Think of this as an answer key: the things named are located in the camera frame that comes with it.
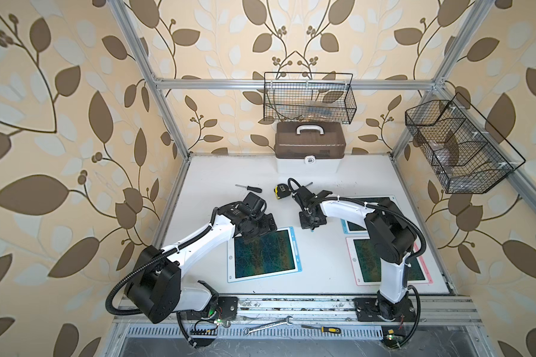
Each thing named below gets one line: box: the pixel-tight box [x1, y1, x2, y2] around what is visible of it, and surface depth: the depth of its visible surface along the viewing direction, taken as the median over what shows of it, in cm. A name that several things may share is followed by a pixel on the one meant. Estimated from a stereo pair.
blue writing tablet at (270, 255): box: [227, 226, 303, 283], surface depth 88 cm
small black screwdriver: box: [234, 184, 263, 193], surface depth 107 cm
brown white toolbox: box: [274, 121, 347, 175], surface depth 104 cm
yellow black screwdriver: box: [300, 324, 342, 334], surface depth 72 cm
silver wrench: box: [242, 315, 294, 336], surface depth 72 cm
